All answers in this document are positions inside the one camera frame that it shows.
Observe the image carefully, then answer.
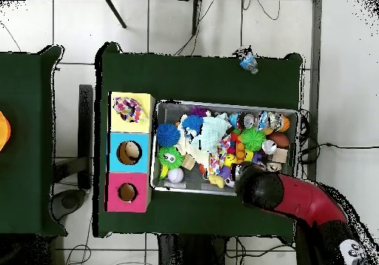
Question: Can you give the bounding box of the yellow smiley ball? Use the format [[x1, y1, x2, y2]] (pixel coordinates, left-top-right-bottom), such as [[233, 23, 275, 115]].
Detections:
[[223, 153, 238, 168]]

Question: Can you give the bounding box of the light blue knitted cloth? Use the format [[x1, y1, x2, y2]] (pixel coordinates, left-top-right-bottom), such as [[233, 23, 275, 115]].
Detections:
[[190, 115, 233, 153]]

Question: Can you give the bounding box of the silver mesh bin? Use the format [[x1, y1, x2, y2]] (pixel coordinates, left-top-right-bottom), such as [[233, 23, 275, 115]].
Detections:
[[149, 99, 300, 197]]

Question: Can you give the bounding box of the wooden box with three holes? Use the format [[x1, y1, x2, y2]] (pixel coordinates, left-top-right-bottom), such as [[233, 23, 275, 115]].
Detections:
[[104, 91, 155, 213]]

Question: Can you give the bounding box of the green spiky ball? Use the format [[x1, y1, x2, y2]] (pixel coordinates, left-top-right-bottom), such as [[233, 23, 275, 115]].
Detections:
[[240, 127, 266, 152]]

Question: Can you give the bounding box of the white baseball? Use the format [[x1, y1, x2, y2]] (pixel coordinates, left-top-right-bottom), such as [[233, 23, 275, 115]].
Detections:
[[167, 167, 185, 184]]

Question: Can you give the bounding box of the blue spiky ball with eyes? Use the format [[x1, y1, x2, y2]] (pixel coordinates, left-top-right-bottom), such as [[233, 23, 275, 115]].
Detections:
[[181, 114, 204, 138]]

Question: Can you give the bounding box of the green spiky toy with eyes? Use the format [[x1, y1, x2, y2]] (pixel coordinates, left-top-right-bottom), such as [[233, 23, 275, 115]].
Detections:
[[156, 146, 185, 181]]

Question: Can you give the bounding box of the purple spiky toy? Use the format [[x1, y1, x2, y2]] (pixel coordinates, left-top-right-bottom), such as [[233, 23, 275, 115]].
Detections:
[[190, 106, 208, 118]]

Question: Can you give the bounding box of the dark green table cloth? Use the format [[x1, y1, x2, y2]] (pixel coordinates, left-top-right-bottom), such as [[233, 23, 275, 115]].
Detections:
[[93, 41, 303, 238]]

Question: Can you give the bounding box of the crushed clear plastic bottle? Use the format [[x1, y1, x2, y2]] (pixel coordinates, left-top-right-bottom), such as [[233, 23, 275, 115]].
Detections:
[[238, 50, 259, 75]]

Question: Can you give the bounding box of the black stand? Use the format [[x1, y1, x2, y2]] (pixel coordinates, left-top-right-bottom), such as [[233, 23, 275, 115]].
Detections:
[[53, 84, 95, 190]]

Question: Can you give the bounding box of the black tripod leg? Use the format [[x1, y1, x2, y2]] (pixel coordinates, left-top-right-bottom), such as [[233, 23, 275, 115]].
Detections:
[[191, 0, 203, 37], [105, 0, 127, 29]]

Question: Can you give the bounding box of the grey round floor base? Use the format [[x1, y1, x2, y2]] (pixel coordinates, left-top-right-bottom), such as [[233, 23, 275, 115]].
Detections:
[[49, 188, 87, 222]]

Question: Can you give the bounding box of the green covered side table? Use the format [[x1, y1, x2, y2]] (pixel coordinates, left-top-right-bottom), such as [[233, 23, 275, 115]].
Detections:
[[0, 44, 68, 237]]

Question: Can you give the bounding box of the orange object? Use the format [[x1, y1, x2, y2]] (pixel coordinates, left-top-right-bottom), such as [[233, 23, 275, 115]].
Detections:
[[0, 110, 12, 152]]

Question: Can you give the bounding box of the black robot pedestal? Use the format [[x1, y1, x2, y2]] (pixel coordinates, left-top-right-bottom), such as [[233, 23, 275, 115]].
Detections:
[[156, 233, 230, 265]]

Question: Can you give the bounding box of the black cable bundle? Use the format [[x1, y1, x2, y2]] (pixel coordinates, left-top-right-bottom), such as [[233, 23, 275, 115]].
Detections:
[[297, 109, 379, 183]]

